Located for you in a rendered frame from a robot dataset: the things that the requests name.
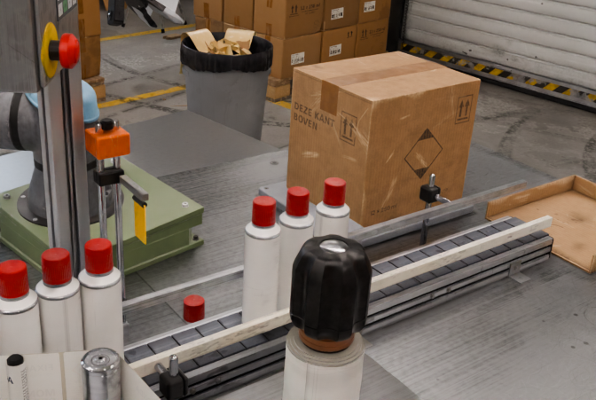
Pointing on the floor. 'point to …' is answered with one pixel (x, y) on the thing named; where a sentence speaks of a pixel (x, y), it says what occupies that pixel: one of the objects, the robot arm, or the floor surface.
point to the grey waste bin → (229, 98)
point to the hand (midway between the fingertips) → (168, 27)
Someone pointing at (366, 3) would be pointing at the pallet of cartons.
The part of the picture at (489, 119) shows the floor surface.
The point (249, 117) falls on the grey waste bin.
